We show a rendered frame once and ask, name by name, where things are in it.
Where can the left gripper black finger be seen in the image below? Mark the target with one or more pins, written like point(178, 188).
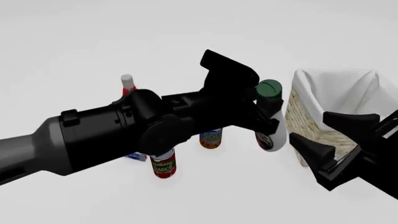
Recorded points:
point(270, 127)
point(270, 104)

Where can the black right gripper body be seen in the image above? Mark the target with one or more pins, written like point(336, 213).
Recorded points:
point(345, 163)

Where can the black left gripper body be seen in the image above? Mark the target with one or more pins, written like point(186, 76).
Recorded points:
point(245, 114)

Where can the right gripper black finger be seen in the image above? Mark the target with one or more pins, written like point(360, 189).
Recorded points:
point(311, 147)
point(351, 120)

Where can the white salad dressing bottle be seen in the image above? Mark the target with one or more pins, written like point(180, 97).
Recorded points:
point(277, 137)

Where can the grey and black left robot arm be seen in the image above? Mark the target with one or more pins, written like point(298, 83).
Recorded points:
point(93, 135)

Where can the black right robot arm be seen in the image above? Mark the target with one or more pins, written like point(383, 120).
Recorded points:
point(382, 172)

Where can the wicker basket with white liner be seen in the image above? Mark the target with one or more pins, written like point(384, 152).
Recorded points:
point(335, 93)

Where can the blue and orange soup can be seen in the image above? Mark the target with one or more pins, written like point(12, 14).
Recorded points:
point(212, 138)

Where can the red tomato sauce can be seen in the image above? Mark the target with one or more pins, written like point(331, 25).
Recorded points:
point(163, 165)

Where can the blue and white carton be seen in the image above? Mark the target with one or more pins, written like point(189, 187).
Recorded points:
point(138, 156)

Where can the red ketchup bottle, white cap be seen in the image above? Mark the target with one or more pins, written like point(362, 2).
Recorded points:
point(127, 82)

